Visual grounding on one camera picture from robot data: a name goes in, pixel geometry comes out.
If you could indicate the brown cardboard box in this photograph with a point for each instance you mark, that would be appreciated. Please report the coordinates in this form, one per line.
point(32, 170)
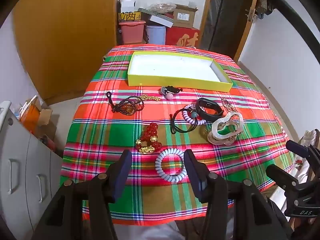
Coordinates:
point(183, 17)

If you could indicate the metal door lock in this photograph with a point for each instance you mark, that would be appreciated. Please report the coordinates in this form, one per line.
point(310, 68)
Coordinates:
point(251, 15)

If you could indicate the yellow cardboard box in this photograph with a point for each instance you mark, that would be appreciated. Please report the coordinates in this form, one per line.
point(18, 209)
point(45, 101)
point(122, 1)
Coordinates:
point(175, 67)

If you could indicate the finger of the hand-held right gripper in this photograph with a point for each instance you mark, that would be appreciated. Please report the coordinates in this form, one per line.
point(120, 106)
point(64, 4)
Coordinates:
point(298, 148)
point(280, 176)

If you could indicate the white cabinet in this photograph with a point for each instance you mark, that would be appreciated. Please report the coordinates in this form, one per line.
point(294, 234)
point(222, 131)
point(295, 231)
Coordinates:
point(22, 155)

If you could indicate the red box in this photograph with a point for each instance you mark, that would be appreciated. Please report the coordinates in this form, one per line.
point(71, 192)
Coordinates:
point(175, 36)

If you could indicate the white paper box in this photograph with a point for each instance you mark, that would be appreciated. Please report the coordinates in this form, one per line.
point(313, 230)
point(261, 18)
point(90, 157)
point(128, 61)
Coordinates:
point(127, 3)

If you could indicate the orange bag in cardboard box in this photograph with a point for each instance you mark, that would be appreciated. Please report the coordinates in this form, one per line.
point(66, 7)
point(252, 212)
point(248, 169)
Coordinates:
point(30, 117)

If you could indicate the white box striped edge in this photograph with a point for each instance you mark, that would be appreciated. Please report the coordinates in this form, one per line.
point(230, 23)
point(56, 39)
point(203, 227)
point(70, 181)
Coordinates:
point(161, 21)

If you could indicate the plaid tablecloth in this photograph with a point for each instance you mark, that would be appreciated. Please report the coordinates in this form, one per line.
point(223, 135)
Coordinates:
point(112, 130)

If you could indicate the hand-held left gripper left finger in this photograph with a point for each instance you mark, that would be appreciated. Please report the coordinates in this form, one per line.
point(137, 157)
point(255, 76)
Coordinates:
point(123, 172)

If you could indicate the clear plastic bag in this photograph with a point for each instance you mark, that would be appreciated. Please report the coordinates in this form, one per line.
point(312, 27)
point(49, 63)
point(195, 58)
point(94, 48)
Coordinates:
point(162, 7)

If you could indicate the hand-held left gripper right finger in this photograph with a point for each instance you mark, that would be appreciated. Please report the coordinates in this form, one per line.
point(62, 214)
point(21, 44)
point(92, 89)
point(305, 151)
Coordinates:
point(193, 176)

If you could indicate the clear hair claw clip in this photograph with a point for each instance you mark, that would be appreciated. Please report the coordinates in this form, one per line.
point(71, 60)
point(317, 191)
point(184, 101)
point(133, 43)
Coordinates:
point(217, 126)

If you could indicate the wooden door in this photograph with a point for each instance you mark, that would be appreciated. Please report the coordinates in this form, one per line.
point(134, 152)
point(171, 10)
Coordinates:
point(225, 17)

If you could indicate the striped box lid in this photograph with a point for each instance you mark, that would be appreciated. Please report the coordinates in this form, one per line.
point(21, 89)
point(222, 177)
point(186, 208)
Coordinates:
point(145, 11)

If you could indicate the lavender bucket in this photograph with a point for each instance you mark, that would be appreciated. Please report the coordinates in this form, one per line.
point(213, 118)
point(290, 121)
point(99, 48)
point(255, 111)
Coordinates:
point(156, 36)

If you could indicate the yellow tin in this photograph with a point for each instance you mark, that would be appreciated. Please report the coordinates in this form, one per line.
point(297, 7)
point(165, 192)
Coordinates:
point(128, 17)

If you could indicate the black smart band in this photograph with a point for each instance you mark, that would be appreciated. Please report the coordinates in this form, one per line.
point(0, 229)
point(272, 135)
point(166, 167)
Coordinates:
point(210, 116)

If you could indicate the pink plastic bin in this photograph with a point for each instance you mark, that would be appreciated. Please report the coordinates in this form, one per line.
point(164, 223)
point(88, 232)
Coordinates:
point(131, 33)

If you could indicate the gold hair clip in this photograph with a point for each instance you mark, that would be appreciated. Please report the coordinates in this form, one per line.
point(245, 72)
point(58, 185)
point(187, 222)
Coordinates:
point(226, 103)

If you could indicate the wooden wardrobe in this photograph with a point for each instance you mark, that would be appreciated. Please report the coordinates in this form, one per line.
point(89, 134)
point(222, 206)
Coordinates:
point(62, 42)

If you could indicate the white floral cloth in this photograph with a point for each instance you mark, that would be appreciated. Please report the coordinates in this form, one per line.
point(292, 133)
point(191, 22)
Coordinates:
point(301, 166)

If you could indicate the small open cardboard box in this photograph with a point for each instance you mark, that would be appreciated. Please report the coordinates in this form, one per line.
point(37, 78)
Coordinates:
point(46, 122)

